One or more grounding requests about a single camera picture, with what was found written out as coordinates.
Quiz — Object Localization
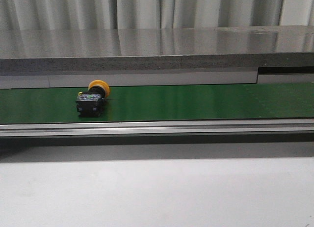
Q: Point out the grey rear conveyor rail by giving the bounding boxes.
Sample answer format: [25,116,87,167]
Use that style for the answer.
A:
[0,67,314,89]

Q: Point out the grey stone slab platform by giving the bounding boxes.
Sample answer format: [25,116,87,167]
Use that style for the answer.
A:
[0,26,314,76]

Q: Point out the white pleated curtain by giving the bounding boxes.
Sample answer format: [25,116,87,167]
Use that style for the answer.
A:
[0,0,314,30]

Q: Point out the yellow push button switch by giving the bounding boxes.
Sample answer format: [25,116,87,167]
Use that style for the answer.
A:
[76,80,110,117]

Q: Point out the aluminium front conveyor rail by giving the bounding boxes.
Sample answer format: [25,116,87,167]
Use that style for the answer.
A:
[0,118,314,138]

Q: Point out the green conveyor belt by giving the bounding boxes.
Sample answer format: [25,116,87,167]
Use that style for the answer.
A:
[0,83,314,124]

